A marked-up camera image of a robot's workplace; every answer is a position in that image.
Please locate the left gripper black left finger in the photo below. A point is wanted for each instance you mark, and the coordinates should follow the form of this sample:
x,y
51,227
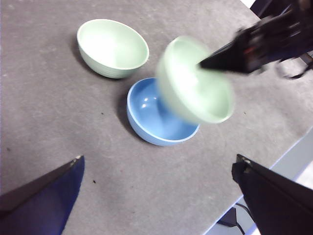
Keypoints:
x,y
36,208

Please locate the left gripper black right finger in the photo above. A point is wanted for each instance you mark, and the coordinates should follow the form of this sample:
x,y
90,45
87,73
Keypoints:
x,y
281,203

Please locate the blue ribbed bowl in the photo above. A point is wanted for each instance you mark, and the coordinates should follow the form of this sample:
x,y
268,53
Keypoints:
x,y
151,122

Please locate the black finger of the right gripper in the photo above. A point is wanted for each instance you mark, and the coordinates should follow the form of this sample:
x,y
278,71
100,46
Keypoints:
x,y
227,60

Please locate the green ribbed bowl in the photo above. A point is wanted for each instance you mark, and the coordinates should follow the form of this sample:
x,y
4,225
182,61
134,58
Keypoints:
x,y
190,93
110,46

